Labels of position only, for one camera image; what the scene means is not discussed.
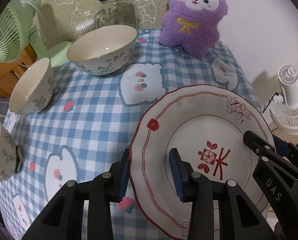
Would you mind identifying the small floral ceramic bowl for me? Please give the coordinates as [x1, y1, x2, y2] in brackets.
[0, 122, 23, 182]

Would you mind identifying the white plate red pattern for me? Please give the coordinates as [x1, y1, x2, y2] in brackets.
[130, 85, 274, 239]

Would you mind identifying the white standing fan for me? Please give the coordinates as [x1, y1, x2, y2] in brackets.
[265, 65, 298, 135]

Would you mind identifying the blue checkered tablecloth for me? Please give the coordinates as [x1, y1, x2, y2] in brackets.
[0, 29, 262, 239]

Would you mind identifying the medium floral ceramic bowl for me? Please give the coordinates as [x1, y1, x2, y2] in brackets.
[9, 57, 55, 115]

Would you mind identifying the wooden chair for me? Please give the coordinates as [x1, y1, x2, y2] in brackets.
[0, 44, 37, 98]

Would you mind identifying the purple plush bunny toy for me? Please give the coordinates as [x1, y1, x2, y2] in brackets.
[158, 0, 228, 57]

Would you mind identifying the large floral ceramic bowl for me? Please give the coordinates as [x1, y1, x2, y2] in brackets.
[67, 25, 139, 76]

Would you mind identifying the clear cotton swab container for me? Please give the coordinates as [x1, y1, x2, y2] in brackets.
[74, 18, 95, 37]

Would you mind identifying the green desk fan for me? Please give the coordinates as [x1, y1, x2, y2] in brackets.
[0, 0, 71, 70]

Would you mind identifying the glass jar black lid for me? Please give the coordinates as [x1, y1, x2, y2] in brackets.
[94, 0, 139, 29]

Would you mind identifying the green cartoon wall cloth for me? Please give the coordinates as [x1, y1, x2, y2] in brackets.
[34, 0, 167, 48]

